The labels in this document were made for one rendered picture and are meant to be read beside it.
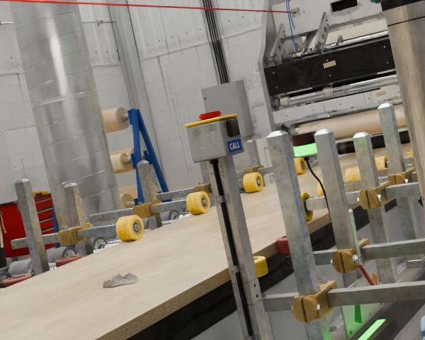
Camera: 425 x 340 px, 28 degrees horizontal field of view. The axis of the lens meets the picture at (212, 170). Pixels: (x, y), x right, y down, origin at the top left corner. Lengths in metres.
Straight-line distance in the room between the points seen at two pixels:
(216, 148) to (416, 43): 0.41
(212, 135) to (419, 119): 0.38
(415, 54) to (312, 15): 3.76
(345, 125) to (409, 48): 3.42
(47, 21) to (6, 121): 5.30
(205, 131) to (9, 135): 9.78
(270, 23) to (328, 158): 3.14
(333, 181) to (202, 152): 0.55
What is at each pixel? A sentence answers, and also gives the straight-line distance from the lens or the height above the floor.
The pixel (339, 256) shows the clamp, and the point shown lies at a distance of 1.94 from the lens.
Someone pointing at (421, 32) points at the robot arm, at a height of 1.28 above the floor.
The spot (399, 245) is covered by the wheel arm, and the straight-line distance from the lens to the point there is 1.96.
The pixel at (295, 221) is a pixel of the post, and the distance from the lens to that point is 1.71.
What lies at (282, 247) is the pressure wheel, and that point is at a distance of 2.04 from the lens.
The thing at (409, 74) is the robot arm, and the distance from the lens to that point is 1.24.
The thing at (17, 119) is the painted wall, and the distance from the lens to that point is 11.35.
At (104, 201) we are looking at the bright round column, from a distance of 5.97.
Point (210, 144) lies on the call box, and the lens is 1.45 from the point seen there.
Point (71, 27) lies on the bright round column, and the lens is 6.05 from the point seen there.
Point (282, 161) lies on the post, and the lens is 1.70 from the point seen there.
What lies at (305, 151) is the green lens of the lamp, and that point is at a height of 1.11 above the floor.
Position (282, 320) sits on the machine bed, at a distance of 2.09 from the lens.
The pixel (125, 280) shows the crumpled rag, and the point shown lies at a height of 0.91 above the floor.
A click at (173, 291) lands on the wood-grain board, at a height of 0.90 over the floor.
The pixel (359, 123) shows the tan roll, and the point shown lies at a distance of 4.61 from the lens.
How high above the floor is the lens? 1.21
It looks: 3 degrees down
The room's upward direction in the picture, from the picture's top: 12 degrees counter-clockwise
